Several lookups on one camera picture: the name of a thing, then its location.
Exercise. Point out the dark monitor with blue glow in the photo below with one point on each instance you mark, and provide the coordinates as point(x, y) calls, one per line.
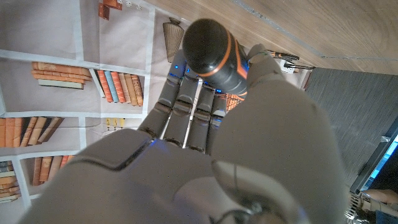
point(377, 161)

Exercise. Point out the printed bookshelf backdrop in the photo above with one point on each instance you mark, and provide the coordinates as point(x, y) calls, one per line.
point(46, 31)

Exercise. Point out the seated person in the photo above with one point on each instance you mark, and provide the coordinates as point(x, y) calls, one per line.
point(384, 196)

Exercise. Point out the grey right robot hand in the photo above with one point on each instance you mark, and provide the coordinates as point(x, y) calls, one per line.
point(264, 149)

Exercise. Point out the black orange screwdriver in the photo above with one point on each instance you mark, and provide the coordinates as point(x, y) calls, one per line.
point(211, 53)

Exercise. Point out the white power strip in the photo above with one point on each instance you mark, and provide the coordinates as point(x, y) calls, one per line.
point(287, 67)

